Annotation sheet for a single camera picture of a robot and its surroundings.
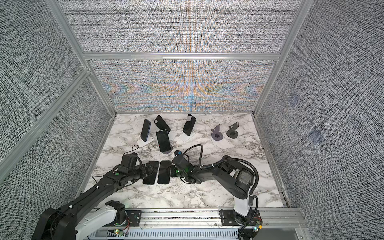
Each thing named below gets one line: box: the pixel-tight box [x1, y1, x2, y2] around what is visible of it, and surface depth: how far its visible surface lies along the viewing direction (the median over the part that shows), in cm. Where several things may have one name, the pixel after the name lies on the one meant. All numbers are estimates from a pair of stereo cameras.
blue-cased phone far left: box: [140, 118, 152, 142], surface depth 97 cm
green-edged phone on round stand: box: [156, 130, 171, 152], surface depth 93 cm
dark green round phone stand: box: [226, 121, 239, 139], surface depth 108 cm
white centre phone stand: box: [179, 130, 195, 142], surface depth 105 cm
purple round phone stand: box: [211, 124, 224, 141], surface depth 106 cm
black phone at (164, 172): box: [157, 160, 172, 185], surface depth 89 cm
